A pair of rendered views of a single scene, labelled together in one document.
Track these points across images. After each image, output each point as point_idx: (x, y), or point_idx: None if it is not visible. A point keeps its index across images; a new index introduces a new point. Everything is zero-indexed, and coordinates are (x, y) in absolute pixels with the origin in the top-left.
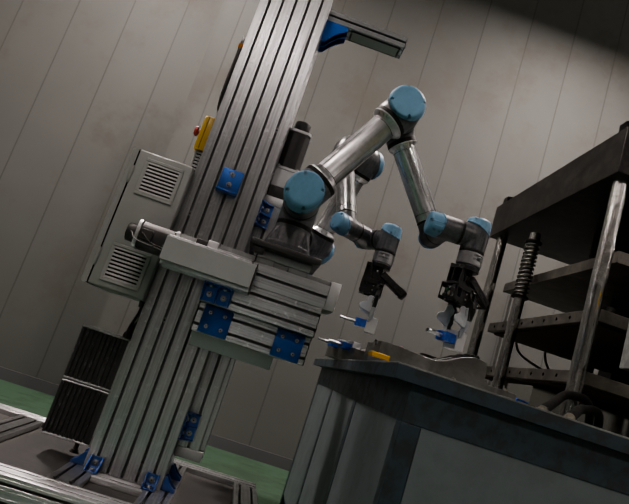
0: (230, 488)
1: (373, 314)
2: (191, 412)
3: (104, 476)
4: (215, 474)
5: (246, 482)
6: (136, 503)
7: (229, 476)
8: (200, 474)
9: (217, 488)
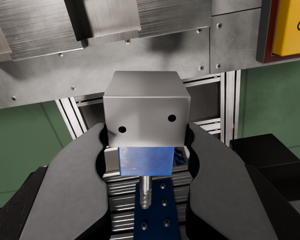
0: (87, 105)
1: (212, 135)
2: (179, 165)
3: (188, 156)
4: (77, 122)
5: (62, 99)
6: (218, 131)
7: (64, 113)
8: (87, 129)
9: (103, 112)
